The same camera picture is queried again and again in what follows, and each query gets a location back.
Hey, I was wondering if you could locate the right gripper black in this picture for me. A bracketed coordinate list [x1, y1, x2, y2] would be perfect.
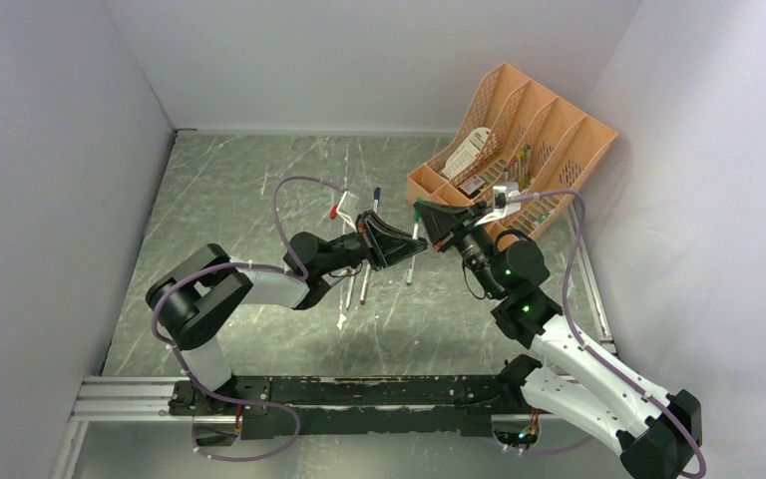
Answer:
[417, 201, 505, 299]

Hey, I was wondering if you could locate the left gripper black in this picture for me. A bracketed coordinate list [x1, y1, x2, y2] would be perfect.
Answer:
[317, 212, 428, 277]

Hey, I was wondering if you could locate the white pen blue cap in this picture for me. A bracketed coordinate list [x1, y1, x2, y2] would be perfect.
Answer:
[372, 187, 381, 214]

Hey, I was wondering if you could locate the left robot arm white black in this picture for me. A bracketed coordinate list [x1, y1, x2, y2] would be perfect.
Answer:
[146, 211, 428, 415]

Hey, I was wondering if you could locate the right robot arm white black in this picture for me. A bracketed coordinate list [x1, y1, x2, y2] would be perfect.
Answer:
[413, 200, 702, 478]

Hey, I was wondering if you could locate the white pen brown end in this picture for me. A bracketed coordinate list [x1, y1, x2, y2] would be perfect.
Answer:
[359, 268, 372, 305]

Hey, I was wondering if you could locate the white pen grey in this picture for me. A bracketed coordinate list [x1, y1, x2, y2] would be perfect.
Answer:
[345, 274, 358, 310]

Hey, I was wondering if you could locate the pens bundle in organizer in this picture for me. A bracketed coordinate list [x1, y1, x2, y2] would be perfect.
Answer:
[502, 144, 532, 192]

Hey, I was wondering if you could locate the orange plastic file organizer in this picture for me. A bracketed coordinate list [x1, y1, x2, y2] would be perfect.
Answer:
[405, 64, 618, 239]

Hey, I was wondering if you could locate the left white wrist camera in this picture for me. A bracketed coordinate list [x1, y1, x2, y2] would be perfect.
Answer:
[334, 191, 361, 231]

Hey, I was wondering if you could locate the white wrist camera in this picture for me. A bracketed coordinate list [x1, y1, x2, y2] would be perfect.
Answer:
[478, 182, 522, 225]
[334, 191, 361, 231]

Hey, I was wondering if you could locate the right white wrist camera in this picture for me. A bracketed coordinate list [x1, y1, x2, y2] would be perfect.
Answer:
[478, 182, 522, 225]

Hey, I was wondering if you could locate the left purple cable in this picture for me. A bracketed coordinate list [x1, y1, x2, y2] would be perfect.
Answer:
[150, 176, 348, 463]

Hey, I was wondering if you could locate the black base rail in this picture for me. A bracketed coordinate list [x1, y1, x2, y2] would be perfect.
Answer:
[168, 375, 536, 440]

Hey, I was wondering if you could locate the aluminium frame rail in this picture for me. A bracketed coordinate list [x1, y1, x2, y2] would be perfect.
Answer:
[50, 376, 178, 478]

